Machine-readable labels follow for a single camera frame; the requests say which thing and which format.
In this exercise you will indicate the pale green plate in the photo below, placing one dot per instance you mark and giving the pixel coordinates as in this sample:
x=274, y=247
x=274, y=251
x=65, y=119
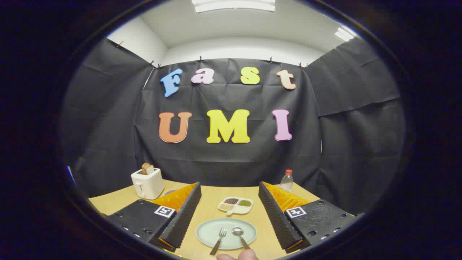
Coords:
x=209, y=233

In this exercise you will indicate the long ceiling light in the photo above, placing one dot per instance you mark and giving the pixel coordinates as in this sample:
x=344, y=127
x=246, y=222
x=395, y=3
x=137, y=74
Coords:
x=234, y=5

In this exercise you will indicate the cream white toaster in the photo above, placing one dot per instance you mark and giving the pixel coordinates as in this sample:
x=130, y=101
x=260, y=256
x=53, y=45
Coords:
x=148, y=186

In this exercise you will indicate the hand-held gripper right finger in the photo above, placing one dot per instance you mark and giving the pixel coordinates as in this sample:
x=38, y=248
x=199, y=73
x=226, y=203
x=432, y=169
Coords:
x=276, y=216

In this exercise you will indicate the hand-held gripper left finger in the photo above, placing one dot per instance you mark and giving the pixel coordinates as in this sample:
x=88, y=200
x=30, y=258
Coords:
x=182, y=216

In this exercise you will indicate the small ceiling light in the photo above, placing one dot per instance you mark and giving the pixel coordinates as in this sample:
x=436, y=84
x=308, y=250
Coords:
x=343, y=34

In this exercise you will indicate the brown bread slice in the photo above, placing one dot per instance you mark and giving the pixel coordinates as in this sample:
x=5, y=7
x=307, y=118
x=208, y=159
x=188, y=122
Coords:
x=147, y=168

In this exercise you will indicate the clear plastic water bottle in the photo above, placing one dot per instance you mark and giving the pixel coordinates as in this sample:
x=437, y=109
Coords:
x=286, y=182

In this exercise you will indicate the white divided dish with grains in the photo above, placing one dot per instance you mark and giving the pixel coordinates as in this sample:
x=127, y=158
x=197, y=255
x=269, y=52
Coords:
x=236, y=206

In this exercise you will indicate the black backdrop cloth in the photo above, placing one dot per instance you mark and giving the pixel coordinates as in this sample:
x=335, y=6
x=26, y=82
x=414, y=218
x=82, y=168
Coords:
x=234, y=162

